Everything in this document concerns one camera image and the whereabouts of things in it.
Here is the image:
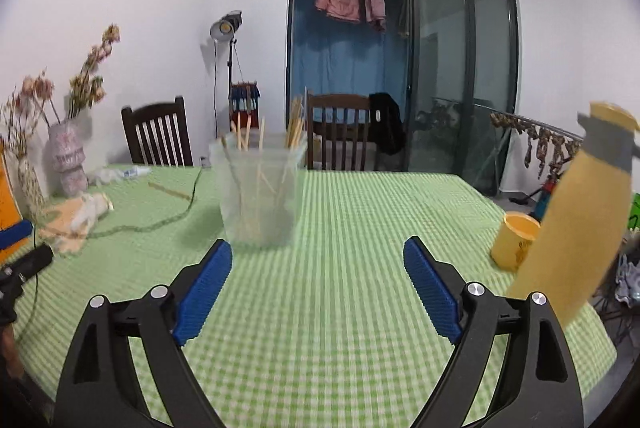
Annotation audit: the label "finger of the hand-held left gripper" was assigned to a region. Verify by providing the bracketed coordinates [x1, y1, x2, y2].
[0, 221, 34, 251]
[0, 244, 55, 281]

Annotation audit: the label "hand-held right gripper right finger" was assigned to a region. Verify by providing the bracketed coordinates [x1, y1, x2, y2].
[403, 235, 586, 428]

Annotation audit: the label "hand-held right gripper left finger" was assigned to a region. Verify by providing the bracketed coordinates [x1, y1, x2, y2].
[52, 238, 234, 428]

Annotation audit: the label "clear plastic container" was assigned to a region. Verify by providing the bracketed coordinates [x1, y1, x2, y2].
[210, 133, 308, 246]

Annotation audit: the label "light wooden chopstick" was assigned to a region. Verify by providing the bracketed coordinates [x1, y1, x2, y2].
[148, 182, 191, 200]

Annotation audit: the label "set of wooden chopsticks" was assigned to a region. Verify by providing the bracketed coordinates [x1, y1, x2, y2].
[220, 95, 308, 239]

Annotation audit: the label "person's left hand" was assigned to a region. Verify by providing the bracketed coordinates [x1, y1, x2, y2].
[0, 323, 23, 379]

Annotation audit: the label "orange box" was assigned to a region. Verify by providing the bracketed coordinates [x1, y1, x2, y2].
[0, 143, 33, 259]

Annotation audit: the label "small floral ceramic vase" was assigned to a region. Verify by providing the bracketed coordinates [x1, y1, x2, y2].
[17, 158, 48, 221]

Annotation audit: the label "pink textured vase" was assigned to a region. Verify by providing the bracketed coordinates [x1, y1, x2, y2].
[47, 120, 91, 198]

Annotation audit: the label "yellow mug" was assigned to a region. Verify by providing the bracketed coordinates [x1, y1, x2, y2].
[490, 211, 542, 271]

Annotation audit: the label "green checked tablecloth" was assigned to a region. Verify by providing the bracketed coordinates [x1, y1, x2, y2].
[10, 164, 618, 428]

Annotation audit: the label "white crumpled cloth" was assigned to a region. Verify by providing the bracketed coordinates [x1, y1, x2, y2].
[90, 165, 151, 185]

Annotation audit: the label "dried thin branches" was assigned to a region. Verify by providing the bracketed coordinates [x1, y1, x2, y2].
[0, 70, 56, 159]

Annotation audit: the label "yellow thermos jug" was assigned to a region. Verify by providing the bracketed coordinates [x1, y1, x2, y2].
[505, 102, 640, 326]

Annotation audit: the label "dark wooden chair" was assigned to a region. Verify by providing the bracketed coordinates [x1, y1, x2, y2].
[121, 96, 194, 167]
[306, 93, 376, 171]

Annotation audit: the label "black jacket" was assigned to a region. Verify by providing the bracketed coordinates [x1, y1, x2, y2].
[369, 92, 407, 155]

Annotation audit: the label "dried rose stems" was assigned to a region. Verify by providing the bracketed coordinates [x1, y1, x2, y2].
[67, 24, 121, 119]

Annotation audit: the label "row of hanging dried sausages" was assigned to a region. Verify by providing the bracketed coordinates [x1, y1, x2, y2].
[490, 112, 583, 181]

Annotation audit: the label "dark wooden chair back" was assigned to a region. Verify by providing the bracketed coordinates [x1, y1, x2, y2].
[306, 93, 376, 171]

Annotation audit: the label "black framed sliding glass door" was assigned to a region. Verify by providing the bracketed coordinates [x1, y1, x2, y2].
[289, 0, 521, 196]

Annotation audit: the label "blue curtain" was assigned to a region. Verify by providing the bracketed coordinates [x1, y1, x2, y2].
[291, 20, 411, 109]

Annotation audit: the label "studio lamp on stand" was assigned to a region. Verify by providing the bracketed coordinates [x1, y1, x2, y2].
[209, 10, 243, 139]

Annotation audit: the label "small pink hanging jacket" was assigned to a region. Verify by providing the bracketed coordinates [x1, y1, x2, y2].
[364, 0, 387, 31]

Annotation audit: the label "black cable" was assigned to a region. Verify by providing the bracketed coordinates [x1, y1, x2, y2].
[20, 165, 203, 344]

